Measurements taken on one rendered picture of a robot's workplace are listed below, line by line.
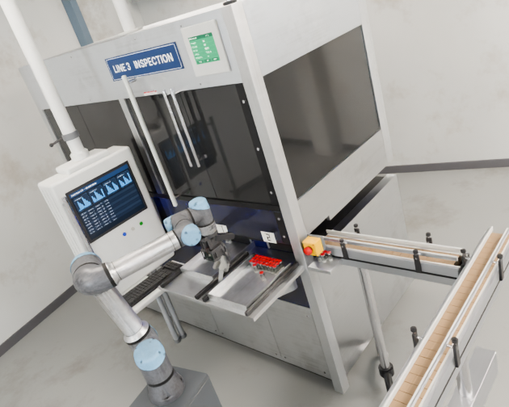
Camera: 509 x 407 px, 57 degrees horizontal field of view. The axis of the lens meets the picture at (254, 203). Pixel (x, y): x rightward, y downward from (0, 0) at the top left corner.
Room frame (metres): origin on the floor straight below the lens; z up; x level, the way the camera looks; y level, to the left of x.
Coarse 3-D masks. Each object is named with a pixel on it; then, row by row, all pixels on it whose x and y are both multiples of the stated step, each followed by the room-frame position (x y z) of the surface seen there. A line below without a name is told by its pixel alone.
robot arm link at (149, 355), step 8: (144, 344) 1.55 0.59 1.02; (152, 344) 1.53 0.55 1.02; (160, 344) 1.53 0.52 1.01; (136, 352) 1.52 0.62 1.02; (144, 352) 1.50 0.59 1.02; (152, 352) 1.49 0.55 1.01; (160, 352) 1.49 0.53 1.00; (136, 360) 1.48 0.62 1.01; (144, 360) 1.47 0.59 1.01; (152, 360) 1.46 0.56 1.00; (160, 360) 1.48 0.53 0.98; (168, 360) 1.51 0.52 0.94; (144, 368) 1.46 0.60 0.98; (152, 368) 1.46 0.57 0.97; (160, 368) 1.47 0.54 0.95; (168, 368) 1.49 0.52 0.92; (144, 376) 1.48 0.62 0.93; (152, 376) 1.46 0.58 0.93; (160, 376) 1.46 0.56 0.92; (168, 376) 1.48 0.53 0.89; (152, 384) 1.46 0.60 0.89
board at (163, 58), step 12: (156, 48) 2.32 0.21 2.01; (168, 48) 2.26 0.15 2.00; (108, 60) 2.63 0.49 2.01; (120, 60) 2.55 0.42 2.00; (132, 60) 2.48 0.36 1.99; (144, 60) 2.41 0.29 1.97; (156, 60) 2.34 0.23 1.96; (168, 60) 2.28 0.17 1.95; (180, 60) 2.22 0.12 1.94; (120, 72) 2.59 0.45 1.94; (132, 72) 2.51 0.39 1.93; (144, 72) 2.44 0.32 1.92; (156, 72) 2.37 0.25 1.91
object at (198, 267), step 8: (224, 240) 2.47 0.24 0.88; (232, 248) 2.34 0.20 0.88; (240, 248) 2.31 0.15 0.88; (248, 248) 2.25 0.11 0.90; (200, 256) 2.35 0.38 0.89; (232, 256) 2.26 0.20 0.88; (184, 264) 2.27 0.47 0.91; (192, 264) 2.30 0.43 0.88; (200, 264) 2.28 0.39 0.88; (208, 264) 2.25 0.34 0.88; (184, 272) 2.23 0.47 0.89; (192, 272) 2.18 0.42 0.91; (200, 272) 2.19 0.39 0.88; (208, 272) 2.17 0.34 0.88; (216, 272) 2.14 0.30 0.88; (208, 280) 2.09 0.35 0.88
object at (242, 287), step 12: (288, 264) 1.95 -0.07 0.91; (228, 276) 2.02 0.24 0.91; (240, 276) 2.03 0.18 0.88; (252, 276) 2.00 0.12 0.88; (276, 276) 1.88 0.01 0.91; (216, 288) 1.96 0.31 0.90; (228, 288) 1.96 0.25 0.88; (240, 288) 1.93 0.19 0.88; (252, 288) 1.90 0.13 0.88; (264, 288) 1.82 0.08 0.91; (216, 300) 1.89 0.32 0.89; (228, 300) 1.81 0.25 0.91; (240, 300) 1.83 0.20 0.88; (252, 300) 1.76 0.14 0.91
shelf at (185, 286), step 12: (252, 252) 2.23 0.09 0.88; (264, 252) 2.19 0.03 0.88; (276, 252) 2.15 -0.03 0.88; (180, 276) 2.22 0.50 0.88; (192, 276) 2.18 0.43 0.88; (288, 276) 1.90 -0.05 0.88; (168, 288) 2.14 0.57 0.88; (180, 288) 2.10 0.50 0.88; (192, 288) 2.07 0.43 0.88; (276, 288) 1.84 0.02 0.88; (192, 300) 1.99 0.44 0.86; (264, 300) 1.78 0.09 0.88; (228, 312) 1.80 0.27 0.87; (240, 312) 1.75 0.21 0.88
